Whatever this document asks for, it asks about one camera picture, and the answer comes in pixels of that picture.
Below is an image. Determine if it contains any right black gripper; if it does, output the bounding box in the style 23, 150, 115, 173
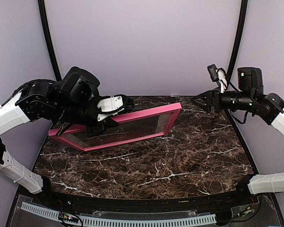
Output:
191, 87, 255, 113

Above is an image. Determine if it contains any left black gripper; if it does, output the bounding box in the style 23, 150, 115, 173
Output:
53, 93, 119, 136

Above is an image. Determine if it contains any pink wooden picture frame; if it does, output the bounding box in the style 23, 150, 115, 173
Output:
48, 103, 182, 152

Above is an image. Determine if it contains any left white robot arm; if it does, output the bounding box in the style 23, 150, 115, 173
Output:
0, 76, 128, 206

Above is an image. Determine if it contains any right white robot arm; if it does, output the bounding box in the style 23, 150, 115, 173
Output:
191, 89, 284, 205

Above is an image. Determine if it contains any left small circuit board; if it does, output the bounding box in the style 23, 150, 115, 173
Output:
58, 212, 79, 222

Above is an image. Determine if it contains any small circuit board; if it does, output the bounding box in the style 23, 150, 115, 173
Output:
236, 207, 254, 218
58, 212, 79, 222

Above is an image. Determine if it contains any right small circuit board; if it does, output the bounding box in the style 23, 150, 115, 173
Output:
236, 207, 254, 218

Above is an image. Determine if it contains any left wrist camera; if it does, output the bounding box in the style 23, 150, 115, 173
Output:
95, 94, 134, 122

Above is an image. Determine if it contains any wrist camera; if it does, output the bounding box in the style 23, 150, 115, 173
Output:
207, 64, 229, 93
95, 94, 134, 122

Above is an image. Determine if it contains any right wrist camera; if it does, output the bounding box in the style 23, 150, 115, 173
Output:
207, 64, 229, 93

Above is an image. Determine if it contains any black front rail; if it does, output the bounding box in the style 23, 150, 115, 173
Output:
16, 189, 275, 216

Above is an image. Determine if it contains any white slotted cable duct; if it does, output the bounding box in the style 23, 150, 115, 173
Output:
20, 202, 217, 227

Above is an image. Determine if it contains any right black enclosure post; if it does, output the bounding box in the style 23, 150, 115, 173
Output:
227, 0, 248, 78

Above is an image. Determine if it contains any black enclosure post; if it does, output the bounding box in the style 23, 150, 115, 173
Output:
227, 0, 248, 78
37, 0, 62, 81

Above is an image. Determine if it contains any left black enclosure post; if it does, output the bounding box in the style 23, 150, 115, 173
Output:
37, 0, 62, 81

